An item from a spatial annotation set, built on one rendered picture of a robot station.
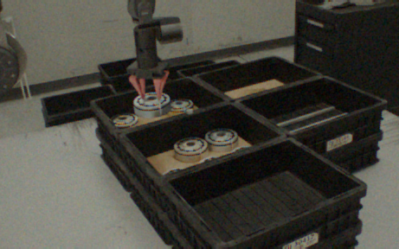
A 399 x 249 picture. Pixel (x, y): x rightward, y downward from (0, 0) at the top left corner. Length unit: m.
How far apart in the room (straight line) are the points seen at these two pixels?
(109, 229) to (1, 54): 0.59
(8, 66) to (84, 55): 3.04
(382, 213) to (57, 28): 3.48
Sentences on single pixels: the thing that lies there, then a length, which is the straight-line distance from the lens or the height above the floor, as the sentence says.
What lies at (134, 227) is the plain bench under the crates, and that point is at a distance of 1.40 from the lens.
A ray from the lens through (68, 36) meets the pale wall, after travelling 4.42.
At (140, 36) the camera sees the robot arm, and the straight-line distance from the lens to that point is 1.24.
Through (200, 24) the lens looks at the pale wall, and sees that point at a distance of 4.75.
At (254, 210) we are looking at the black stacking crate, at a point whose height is 0.83.
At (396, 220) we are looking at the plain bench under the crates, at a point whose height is 0.70.
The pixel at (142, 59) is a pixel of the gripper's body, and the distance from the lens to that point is 1.26.
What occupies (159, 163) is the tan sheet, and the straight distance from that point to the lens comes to 1.43.
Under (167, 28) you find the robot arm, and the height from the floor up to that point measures 1.24.
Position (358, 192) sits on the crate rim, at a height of 0.93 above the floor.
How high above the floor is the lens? 1.56
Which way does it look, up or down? 27 degrees down
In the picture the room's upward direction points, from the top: 4 degrees counter-clockwise
